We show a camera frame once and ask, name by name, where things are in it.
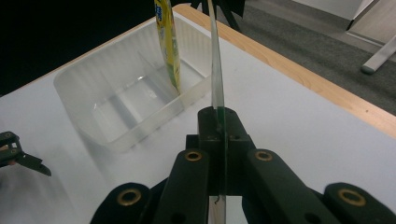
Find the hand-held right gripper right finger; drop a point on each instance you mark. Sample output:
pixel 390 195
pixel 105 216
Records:
pixel 235 133

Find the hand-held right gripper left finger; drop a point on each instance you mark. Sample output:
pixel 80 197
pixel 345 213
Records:
pixel 204 130

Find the red and green snack packet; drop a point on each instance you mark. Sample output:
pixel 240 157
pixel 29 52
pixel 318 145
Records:
pixel 217 62

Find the clear plastic container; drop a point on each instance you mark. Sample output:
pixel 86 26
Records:
pixel 124 93

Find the yellow spouted pouch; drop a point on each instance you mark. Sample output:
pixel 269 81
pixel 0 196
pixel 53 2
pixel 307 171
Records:
pixel 169 40

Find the black stand legs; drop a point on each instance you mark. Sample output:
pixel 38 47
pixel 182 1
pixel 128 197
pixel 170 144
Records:
pixel 232 9

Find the white board panel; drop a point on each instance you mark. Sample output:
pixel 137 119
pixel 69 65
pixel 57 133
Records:
pixel 336 9

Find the white metal desk frame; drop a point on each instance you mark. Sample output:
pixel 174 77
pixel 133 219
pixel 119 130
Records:
pixel 379 56

